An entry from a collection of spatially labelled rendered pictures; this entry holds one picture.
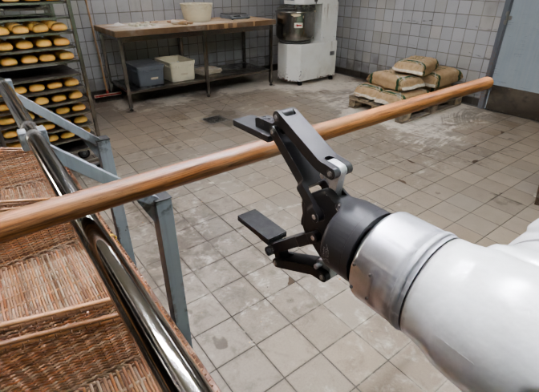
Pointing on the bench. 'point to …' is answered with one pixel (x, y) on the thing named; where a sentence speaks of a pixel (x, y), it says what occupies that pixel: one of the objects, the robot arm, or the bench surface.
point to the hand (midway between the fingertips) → (249, 173)
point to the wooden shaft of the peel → (204, 167)
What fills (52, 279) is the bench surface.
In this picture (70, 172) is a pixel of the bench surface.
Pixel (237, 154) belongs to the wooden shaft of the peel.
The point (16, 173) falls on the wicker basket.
